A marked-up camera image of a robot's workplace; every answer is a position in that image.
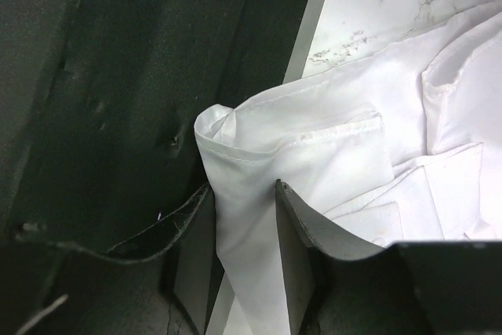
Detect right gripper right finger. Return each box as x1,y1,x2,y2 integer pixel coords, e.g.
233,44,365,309
275,181,501,334

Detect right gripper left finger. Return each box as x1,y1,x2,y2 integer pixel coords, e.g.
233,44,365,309
1,186,215,334

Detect white long sleeve shirt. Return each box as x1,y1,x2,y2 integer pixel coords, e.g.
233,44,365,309
194,2,501,334

